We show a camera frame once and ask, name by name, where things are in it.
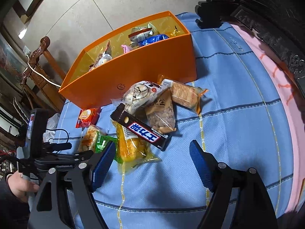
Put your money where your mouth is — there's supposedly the pink cloth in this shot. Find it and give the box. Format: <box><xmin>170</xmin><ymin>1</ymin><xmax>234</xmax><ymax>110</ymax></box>
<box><xmin>230</xmin><ymin>23</ymin><xmax>305</xmax><ymax>214</ymax></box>

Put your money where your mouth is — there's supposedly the green pea snack bag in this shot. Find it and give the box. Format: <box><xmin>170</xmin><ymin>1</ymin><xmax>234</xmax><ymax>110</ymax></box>
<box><xmin>128</xmin><ymin>22</ymin><xmax>159</xmax><ymax>48</ymax></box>

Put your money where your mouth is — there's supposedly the white ball snack bag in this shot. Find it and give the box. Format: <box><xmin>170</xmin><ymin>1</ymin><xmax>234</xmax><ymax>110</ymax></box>
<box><xmin>123</xmin><ymin>81</ymin><xmax>163</xmax><ymax>114</ymax></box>

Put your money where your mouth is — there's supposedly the green candy packet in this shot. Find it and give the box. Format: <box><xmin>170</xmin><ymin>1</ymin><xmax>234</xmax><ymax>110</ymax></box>
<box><xmin>95</xmin><ymin>133</ymin><xmax>123</xmax><ymax>164</ymax></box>

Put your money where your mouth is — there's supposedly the black cable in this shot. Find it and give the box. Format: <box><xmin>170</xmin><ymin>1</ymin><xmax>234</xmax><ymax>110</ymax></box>
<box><xmin>45</xmin><ymin>128</ymin><xmax>70</xmax><ymax>146</ymax></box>

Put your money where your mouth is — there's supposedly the pink sesame cracker bag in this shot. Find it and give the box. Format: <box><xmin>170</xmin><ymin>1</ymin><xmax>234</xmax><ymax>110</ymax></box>
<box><xmin>121</xmin><ymin>44</ymin><xmax>133</xmax><ymax>54</ymax></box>

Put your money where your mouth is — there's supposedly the peanut kraft bag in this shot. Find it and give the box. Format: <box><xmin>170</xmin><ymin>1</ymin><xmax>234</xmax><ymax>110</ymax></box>
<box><xmin>145</xmin><ymin>88</ymin><xmax>176</xmax><ymax>134</ymax></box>

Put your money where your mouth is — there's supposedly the white plastic bag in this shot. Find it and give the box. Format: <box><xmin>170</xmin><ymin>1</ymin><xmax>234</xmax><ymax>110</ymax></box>
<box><xmin>43</xmin><ymin>113</ymin><xmax>60</xmax><ymax>143</ymax></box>

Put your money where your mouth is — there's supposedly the snickers chocolate bar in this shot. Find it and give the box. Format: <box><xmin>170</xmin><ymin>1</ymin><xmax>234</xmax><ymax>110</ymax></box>
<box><xmin>110</xmin><ymin>103</ymin><xmax>168</xmax><ymax>152</ymax></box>

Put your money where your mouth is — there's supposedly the strawberry white ball bag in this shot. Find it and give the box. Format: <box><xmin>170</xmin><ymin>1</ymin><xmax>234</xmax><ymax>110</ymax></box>
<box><xmin>89</xmin><ymin>40</ymin><xmax>112</xmax><ymax>71</ymax></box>

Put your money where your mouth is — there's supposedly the person left hand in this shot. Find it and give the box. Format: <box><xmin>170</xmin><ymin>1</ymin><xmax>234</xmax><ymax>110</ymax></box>
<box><xmin>7</xmin><ymin>171</ymin><xmax>39</xmax><ymax>203</ymax></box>

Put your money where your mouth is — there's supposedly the carved wooden chair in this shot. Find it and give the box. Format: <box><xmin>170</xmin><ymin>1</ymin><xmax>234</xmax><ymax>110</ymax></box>
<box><xmin>20</xmin><ymin>36</ymin><xmax>66</xmax><ymax>113</ymax></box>

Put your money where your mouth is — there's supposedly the blue snack bag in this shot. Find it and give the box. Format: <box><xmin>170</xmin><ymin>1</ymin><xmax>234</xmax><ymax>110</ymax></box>
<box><xmin>137</xmin><ymin>34</ymin><xmax>169</xmax><ymax>47</ymax></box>

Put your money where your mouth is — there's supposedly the wall socket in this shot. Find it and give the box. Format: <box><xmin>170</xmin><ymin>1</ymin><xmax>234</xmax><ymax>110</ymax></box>
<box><xmin>23</xmin><ymin>46</ymin><xmax>31</xmax><ymax>56</ymax></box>

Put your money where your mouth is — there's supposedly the white power cable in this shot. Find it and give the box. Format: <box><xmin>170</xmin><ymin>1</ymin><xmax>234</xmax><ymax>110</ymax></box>
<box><xmin>26</xmin><ymin>54</ymin><xmax>62</xmax><ymax>88</ymax></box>

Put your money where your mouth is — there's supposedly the orange cardboard box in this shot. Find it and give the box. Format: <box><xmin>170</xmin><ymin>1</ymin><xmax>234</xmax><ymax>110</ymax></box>
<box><xmin>59</xmin><ymin>11</ymin><xmax>197</xmax><ymax>109</ymax></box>

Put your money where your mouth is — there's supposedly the red round biscuit packet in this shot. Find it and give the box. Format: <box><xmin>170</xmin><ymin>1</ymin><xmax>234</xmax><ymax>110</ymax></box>
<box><xmin>75</xmin><ymin>108</ymin><xmax>101</xmax><ymax>128</ymax></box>

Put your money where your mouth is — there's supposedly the yellow cake packet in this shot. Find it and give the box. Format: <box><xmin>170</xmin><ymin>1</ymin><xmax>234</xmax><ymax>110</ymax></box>
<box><xmin>112</xmin><ymin>120</ymin><xmax>162</xmax><ymax>174</ymax></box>

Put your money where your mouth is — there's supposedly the black carved wooden furniture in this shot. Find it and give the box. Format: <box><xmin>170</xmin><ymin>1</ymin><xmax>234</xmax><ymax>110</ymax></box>
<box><xmin>195</xmin><ymin>0</ymin><xmax>304</xmax><ymax>93</ymax></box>

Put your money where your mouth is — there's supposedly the brown cracker packet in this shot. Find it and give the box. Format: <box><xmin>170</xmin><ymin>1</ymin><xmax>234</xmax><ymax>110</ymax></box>
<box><xmin>157</xmin><ymin>74</ymin><xmax>208</xmax><ymax>115</ymax></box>

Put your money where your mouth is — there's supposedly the white round bun packet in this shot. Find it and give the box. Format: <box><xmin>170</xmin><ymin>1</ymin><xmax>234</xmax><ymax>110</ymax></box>
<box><xmin>78</xmin><ymin>125</ymin><xmax>107</xmax><ymax>152</ymax></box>

